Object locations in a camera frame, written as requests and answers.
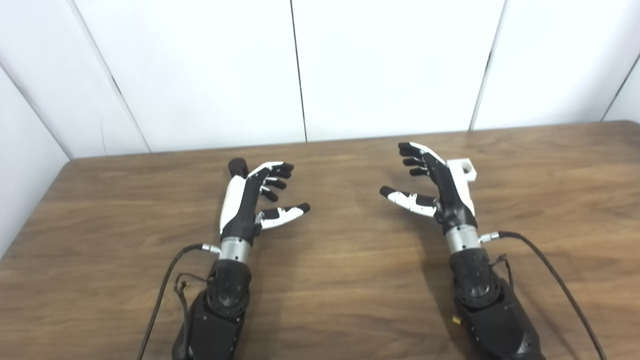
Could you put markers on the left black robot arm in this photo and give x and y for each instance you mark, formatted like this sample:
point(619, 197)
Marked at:
point(220, 310)

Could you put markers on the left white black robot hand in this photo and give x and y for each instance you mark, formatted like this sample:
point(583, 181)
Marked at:
point(239, 210)

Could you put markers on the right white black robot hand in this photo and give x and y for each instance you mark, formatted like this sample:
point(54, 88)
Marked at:
point(452, 205)

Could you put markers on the black peg with square base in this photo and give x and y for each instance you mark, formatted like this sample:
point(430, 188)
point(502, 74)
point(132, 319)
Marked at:
point(238, 167)

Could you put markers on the white square piece with hole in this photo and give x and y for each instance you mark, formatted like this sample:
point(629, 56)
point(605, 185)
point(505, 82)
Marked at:
point(462, 166)

